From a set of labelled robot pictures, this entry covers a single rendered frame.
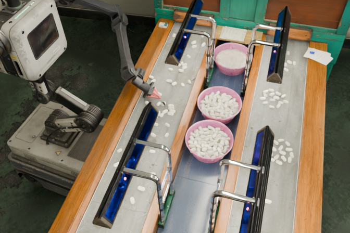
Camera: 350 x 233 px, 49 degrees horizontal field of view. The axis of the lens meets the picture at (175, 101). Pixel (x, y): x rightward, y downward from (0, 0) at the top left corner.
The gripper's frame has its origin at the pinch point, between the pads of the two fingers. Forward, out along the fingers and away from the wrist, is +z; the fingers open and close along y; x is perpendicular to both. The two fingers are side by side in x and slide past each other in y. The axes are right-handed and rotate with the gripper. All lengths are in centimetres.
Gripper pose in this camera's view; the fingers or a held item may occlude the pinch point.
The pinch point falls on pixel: (159, 98)
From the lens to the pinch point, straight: 234.3
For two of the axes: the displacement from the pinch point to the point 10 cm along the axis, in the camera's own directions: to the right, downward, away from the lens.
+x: -5.9, 4.0, 7.0
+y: 2.7, -7.2, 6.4
